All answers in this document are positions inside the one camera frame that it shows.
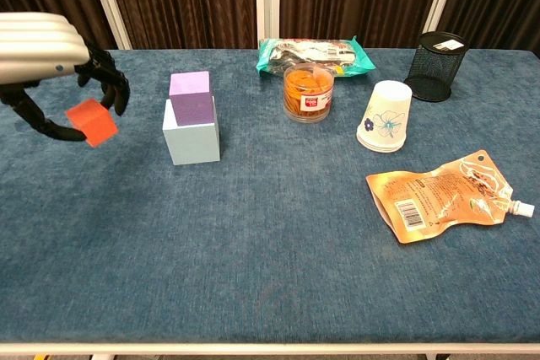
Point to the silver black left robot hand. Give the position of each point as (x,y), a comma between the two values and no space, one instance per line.
(38,48)

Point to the small orange yellow cube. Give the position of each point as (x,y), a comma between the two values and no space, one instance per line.
(95,124)

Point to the purple foam cube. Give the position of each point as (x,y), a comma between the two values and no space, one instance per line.
(192,103)

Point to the white paper cups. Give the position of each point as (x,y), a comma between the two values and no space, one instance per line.
(386,115)

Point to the light blue foam block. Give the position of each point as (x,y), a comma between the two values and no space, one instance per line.
(192,145)

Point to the teal snack pack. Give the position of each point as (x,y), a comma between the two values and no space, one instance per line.
(312,53)

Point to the clear jar of rubber bands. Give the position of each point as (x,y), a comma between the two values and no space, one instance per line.
(308,98)

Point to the blue tablecloth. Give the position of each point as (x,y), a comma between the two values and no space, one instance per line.
(295,284)

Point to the black mesh pen holder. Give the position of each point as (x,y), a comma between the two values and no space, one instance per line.
(434,69)

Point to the white card in pen holder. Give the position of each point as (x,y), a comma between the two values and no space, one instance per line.
(448,44)

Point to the orange spout pouch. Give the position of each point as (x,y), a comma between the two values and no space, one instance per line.
(439,200)

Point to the white table frame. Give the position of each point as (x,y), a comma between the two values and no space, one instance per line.
(270,349)

